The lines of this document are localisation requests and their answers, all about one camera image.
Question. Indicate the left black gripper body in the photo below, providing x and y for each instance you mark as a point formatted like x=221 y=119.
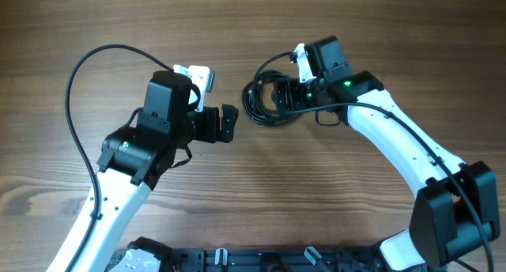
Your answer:
x=204 y=125

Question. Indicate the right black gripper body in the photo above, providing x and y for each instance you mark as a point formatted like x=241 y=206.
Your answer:
x=302 y=95

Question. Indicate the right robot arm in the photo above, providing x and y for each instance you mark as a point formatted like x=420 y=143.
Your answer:
x=456 y=204

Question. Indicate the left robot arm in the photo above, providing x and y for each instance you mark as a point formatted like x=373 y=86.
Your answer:
x=134 y=158

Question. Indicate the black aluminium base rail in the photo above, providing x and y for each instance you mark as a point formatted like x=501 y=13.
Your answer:
x=352 y=259

